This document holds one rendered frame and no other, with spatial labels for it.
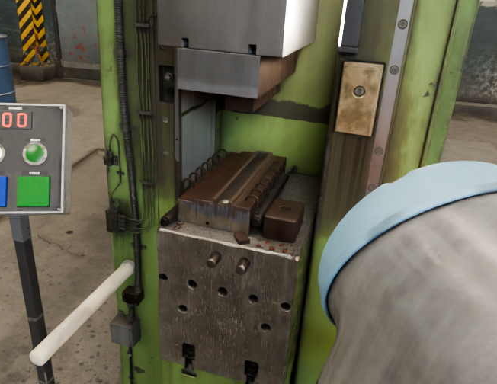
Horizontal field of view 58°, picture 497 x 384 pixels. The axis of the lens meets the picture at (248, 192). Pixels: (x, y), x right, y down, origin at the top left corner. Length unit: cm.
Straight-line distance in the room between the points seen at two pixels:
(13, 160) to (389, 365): 116
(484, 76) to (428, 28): 632
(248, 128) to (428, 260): 144
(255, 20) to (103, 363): 160
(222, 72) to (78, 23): 689
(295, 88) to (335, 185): 43
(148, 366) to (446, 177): 170
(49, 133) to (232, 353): 76
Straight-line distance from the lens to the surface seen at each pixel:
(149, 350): 179
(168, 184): 138
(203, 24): 107
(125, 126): 136
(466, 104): 744
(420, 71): 115
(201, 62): 108
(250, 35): 103
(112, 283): 149
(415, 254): 18
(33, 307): 157
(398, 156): 119
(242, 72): 105
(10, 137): 128
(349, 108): 114
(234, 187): 127
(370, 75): 112
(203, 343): 136
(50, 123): 126
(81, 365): 217
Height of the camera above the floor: 150
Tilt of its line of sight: 24 degrees down
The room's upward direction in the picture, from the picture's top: 4 degrees clockwise
